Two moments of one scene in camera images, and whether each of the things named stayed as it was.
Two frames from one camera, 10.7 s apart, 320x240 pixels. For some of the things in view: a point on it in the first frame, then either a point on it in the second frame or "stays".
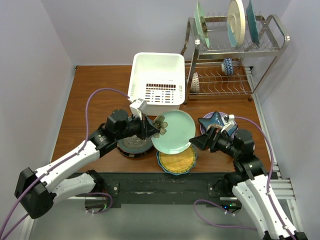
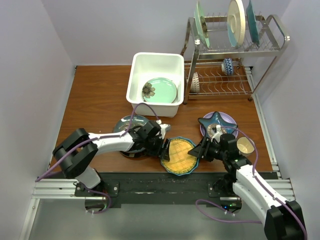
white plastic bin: x=159 y=78 stays
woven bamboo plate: x=178 y=163 stays
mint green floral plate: x=176 y=128 to x=159 y=90
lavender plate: x=203 y=129 stays
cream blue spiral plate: x=236 y=24 stays
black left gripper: x=145 y=130 to x=165 y=155
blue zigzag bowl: x=227 y=66 stays
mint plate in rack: x=201 y=25 stays
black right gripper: x=215 y=134 to x=199 y=152
